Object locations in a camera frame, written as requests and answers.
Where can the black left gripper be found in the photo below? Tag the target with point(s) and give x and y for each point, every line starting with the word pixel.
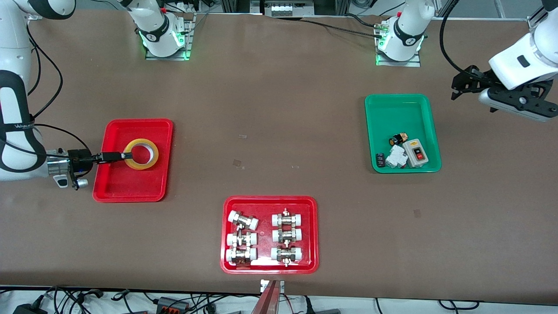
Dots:
pixel 476 78

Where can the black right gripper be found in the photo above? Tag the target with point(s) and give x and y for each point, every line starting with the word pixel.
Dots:
pixel 79 160

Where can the yellow clear tape roll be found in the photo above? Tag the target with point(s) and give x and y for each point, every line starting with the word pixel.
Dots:
pixel 139 165

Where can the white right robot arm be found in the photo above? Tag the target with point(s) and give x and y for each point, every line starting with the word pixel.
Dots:
pixel 11 52

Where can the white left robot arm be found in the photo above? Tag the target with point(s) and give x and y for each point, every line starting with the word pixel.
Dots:
pixel 405 39

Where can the empty red plastic tray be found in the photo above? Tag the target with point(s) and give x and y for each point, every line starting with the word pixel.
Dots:
pixel 130 187

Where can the green plastic tray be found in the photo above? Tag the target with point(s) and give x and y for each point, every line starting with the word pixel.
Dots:
pixel 405 113

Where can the red tray with fittings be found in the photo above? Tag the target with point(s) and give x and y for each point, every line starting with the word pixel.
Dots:
pixel 266 205

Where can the black round gold knob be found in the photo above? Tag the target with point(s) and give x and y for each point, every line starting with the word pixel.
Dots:
pixel 396 140

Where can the white circuit breaker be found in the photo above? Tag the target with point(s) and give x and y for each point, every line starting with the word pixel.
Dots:
pixel 396 158

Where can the small black component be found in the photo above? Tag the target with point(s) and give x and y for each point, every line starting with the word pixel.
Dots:
pixel 380 160

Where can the metal valve fitting white caps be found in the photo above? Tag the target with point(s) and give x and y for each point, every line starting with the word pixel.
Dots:
pixel 287 235
pixel 286 254
pixel 242 239
pixel 241 255
pixel 287 219
pixel 243 220

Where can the grey orange connector box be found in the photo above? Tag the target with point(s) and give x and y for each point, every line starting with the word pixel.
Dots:
pixel 172 304

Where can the black power adapter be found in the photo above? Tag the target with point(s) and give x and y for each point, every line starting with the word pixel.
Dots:
pixel 28 308

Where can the white power strip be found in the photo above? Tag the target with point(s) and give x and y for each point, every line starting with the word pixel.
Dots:
pixel 291 9

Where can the red metal bar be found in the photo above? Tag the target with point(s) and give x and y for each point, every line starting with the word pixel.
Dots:
pixel 268 301

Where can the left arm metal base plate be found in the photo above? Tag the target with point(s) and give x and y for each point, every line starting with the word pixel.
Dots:
pixel 414 62

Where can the grey switch box red button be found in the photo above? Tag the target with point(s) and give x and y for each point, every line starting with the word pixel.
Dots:
pixel 417 153

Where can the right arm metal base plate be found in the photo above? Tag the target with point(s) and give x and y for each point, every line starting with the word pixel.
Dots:
pixel 190 39

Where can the small metal bracket plate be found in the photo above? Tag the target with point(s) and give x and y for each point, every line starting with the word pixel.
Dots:
pixel 264 285

